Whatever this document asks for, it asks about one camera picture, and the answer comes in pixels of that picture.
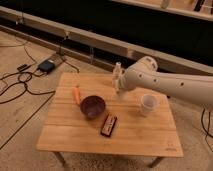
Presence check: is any wooden table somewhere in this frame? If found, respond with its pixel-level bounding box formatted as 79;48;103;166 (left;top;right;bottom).
37;73;183;158

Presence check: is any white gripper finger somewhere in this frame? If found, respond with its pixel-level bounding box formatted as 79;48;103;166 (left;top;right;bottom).
114;80;119;94

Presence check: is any orange carrot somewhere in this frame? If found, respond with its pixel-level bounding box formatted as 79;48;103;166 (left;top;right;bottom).
73;86;81;105

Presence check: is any clear plastic bottle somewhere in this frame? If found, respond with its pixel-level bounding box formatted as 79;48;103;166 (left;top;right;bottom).
112;62;122;85

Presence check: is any white ceramic cup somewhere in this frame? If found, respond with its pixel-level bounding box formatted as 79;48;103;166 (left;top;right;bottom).
140;94;159;117

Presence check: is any long wooden bench rail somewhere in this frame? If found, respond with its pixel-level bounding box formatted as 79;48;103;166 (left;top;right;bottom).
0;7;213;75

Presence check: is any purple bowl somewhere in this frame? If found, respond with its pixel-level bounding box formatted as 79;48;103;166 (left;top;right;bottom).
80;95;106;119

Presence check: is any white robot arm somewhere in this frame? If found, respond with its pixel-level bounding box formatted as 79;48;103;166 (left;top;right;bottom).
115;56;213;111

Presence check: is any black power adapter box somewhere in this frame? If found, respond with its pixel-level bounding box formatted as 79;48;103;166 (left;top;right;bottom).
38;60;55;74

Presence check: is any dark red snack bar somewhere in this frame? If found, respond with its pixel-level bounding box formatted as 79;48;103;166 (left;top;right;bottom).
100;115;117;137

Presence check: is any small black plug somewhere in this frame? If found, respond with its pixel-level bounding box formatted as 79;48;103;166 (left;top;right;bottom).
17;64;30;72

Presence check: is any black cable at right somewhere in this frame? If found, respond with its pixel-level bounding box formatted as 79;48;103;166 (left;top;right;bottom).
200;108;213;139

